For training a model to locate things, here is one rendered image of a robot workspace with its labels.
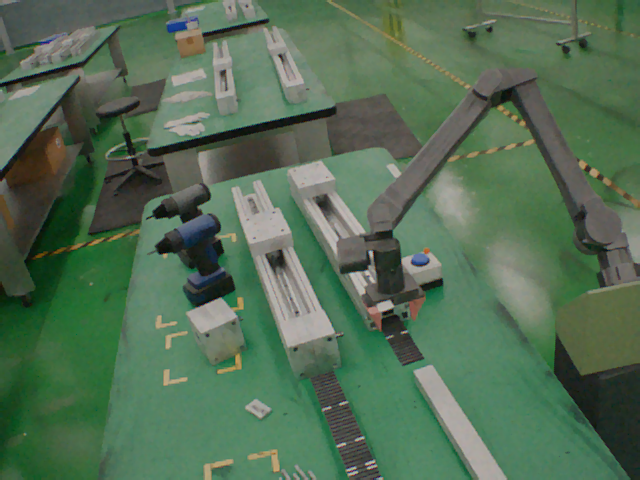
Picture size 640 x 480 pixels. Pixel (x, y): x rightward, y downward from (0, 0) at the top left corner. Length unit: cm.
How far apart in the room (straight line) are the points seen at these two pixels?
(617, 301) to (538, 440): 29
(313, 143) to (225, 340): 180
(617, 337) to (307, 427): 62
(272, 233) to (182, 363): 41
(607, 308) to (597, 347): 9
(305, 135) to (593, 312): 211
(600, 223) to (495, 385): 38
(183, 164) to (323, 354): 191
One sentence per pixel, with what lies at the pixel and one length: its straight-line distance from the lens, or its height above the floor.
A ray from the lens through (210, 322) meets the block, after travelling 139.
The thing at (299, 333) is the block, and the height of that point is 87.
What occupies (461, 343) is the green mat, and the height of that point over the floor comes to 78.
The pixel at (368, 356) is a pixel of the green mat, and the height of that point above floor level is 78.
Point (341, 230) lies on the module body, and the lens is 170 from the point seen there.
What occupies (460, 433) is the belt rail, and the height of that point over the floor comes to 81.
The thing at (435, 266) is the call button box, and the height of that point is 84.
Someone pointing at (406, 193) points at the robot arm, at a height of 109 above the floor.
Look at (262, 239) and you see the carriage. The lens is 159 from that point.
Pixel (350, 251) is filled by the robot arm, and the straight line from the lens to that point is 123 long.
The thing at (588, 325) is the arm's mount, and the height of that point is 90.
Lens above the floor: 165
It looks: 29 degrees down
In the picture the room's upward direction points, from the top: 11 degrees counter-clockwise
